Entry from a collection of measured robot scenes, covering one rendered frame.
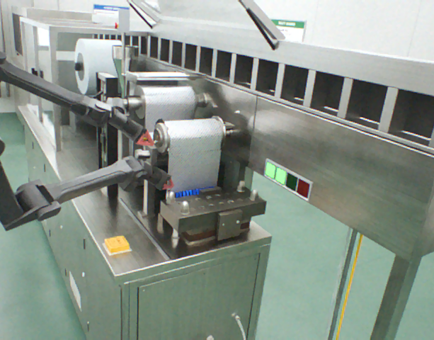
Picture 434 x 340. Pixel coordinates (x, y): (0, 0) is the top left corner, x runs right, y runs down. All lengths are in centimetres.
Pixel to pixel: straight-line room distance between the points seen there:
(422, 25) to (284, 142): 261
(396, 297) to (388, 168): 49
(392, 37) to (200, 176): 278
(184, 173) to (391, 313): 90
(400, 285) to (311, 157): 50
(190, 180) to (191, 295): 45
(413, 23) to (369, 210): 286
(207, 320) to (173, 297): 24
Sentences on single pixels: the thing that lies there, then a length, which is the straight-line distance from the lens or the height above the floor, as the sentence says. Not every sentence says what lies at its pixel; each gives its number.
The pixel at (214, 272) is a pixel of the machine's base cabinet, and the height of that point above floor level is 79.
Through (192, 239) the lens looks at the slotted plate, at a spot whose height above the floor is 92.
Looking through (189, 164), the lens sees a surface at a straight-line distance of 159.
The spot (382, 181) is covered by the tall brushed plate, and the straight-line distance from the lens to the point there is 120.
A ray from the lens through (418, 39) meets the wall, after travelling 389.
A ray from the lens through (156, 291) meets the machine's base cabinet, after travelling 148.
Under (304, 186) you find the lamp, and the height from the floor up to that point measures 119.
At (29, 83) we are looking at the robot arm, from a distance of 148.
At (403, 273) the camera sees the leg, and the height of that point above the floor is 100.
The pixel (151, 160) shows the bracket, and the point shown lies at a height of 116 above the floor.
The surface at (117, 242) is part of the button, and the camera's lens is 149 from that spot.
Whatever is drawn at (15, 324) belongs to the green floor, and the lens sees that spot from 264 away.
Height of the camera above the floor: 170
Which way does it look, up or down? 22 degrees down
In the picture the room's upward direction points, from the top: 5 degrees clockwise
